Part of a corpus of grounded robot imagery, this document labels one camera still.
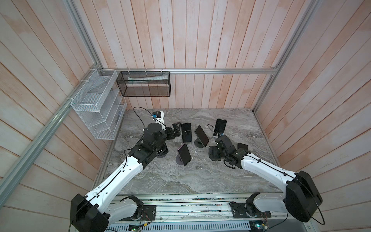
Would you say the teal-edged phone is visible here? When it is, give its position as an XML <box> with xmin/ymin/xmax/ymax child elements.
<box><xmin>195</xmin><ymin>126</ymin><xmax>209</xmax><ymax>147</ymax></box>

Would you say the blue-edged phone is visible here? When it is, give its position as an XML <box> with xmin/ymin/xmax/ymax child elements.
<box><xmin>208</xmin><ymin>146</ymin><xmax>221</xmax><ymax>161</ymax></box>

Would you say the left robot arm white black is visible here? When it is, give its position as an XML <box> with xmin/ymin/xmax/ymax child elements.
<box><xmin>70</xmin><ymin>121</ymin><xmax>167</xmax><ymax>232</ymax></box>

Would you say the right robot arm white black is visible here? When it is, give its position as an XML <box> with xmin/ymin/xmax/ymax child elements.
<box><xmin>208</xmin><ymin>135</ymin><xmax>323</xmax><ymax>222</ymax></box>

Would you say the black phone back centre-left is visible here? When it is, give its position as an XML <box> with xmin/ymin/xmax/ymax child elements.
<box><xmin>181</xmin><ymin>123</ymin><xmax>192</xmax><ymax>143</ymax></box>

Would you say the black phone far left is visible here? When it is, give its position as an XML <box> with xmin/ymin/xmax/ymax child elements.
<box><xmin>157</xmin><ymin>144</ymin><xmax>169</xmax><ymax>158</ymax></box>

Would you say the round stand front right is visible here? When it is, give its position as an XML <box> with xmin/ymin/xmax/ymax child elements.
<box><xmin>237</xmin><ymin>143</ymin><xmax>249</xmax><ymax>150</ymax></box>

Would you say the purple-edged phone front centre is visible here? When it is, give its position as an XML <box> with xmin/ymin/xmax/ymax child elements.
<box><xmin>178</xmin><ymin>144</ymin><xmax>191</xmax><ymax>166</ymax></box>

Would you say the round stand under left phone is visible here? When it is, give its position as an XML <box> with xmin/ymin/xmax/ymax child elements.
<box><xmin>157</xmin><ymin>150</ymin><xmax>168</xmax><ymax>158</ymax></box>

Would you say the round grey stand centre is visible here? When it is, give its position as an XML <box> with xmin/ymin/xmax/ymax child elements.
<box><xmin>194</xmin><ymin>138</ymin><xmax>204</xmax><ymax>148</ymax></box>

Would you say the round stand under purple phone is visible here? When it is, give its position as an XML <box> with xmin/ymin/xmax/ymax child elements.
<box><xmin>176</xmin><ymin>155</ymin><xmax>184</xmax><ymax>166</ymax></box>

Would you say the black phone back right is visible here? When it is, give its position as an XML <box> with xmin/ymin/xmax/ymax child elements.
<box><xmin>213</xmin><ymin>119</ymin><xmax>227</xmax><ymax>137</ymax></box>

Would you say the green circuit board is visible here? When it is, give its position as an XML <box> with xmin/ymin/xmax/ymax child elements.
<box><xmin>250</xmin><ymin>221</ymin><xmax>267</xmax><ymax>232</ymax></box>

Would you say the left camera cable black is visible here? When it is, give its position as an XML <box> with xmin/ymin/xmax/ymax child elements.
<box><xmin>133</xmin><ymin>106</ymin><xmax>155</xmax><ymax>129</ymax></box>

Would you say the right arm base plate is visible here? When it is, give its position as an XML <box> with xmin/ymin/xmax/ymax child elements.
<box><xmin>229</xmin><ymin>202</ymin><xmax>271</xmax><ymax>218</ymax></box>

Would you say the black wire mesh basket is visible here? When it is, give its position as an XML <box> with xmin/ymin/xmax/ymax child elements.
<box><xmin>116</xmin><ymin>71</ymin><xmax>171</xmax><ymax>97</ymax></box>

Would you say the white wire mesh shelf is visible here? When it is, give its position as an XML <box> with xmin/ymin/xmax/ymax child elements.
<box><xmin>71</xmin><ymin>69</ymin><xmax>127</xmax><ymax>140</ymax></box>

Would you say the white vented cable duct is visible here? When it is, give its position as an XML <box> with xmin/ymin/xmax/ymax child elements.
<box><xmin>106</xmin><ymin>221</ymin><xmax>251</xmax><ymax>232</ymax></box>

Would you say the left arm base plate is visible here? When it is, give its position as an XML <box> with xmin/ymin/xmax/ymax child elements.
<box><xmin>120</xmin><ymin>205</ymin><xmax>157</xmax><ymax>221</ymax></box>

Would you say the aluminium frame rail back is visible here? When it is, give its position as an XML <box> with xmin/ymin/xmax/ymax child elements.
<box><xmin>101</xmin><ymin>68</ymin><xmax>278</xmax><ymax>75</ymax></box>

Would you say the aluminium frame rail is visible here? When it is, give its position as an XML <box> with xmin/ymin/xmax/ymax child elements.
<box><xmin>101</xmin><ymin>68</ymin><xmax>278</xmax><ymax>75</ymax></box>
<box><xmin>1</xmin><ymin>64</ymin><xmax>101</xmax><ymax>207</ymax></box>

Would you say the aluminium frame post right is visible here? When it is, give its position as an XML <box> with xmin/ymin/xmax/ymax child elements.
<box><xmin>252</xmin><ymin>1</ymin><xmax>322</xmax><ymax>115</ymax></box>

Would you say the aluminium frame rail left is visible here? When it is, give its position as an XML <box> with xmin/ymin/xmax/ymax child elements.
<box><xmin>1</xmin><ymin>64</ymin><xmax>101</xmax><ymax>207</ymax></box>

